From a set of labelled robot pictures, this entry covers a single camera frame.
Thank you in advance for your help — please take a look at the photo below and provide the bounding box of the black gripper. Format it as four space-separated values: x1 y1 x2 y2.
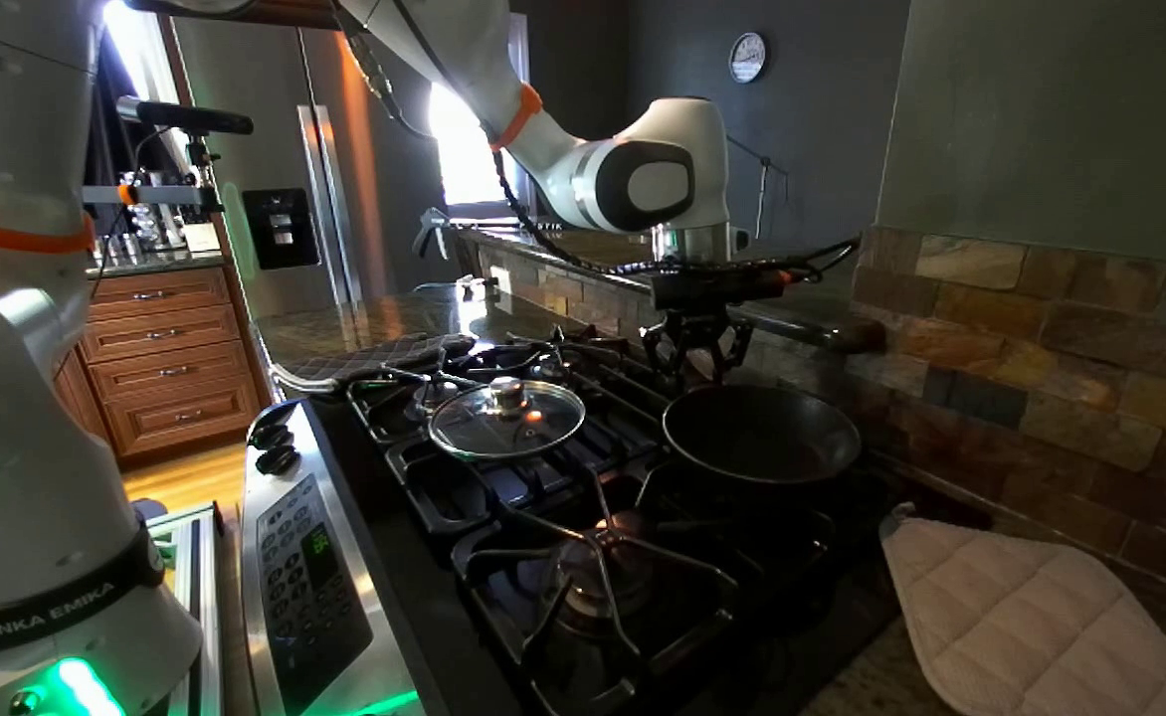
642 266 788 391

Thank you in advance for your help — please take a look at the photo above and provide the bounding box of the black frying pan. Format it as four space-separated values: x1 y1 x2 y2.
661 387 865 485

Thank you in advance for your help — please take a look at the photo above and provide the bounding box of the glass lid with metal knob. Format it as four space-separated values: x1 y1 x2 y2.
427 379 585 463

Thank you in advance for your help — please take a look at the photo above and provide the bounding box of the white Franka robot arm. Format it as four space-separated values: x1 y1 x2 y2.
0 0 788 716

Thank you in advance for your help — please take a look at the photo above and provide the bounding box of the black gas stove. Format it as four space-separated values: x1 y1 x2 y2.
243 343 894 716

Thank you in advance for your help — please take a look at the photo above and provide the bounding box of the bright window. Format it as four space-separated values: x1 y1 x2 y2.
427 83 500 207

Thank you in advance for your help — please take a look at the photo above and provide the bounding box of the stainless steel refrigerator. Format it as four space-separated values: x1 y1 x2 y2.
175 17 446 301

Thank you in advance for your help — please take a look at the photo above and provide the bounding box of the beige quilted pot holder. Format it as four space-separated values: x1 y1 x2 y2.
880 512 1166 716

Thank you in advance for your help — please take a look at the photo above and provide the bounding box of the wooden drawer cabinet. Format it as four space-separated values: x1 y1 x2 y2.
51 266 259 463

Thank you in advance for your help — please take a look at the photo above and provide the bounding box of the round wall clock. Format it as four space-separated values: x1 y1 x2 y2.
730 33 767 83

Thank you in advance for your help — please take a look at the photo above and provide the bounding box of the black camera on tripod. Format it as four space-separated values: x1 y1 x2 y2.
85 95 256 237

